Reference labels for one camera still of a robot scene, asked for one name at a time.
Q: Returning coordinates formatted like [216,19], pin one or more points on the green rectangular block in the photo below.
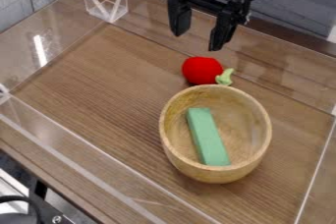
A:
[206,140]

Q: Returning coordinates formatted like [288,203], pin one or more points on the brown wooden bowl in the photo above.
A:
[244,128]

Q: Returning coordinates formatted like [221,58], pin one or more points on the red plush tomato toy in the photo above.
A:
[204,70]

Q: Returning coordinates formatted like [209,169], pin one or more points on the clear acrylic corner bracket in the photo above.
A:
[106,10]

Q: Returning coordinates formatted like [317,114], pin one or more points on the clear acrylic enclosure wall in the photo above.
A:
[116,193]

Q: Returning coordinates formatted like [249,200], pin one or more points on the black table leg bracket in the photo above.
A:
[50,215]

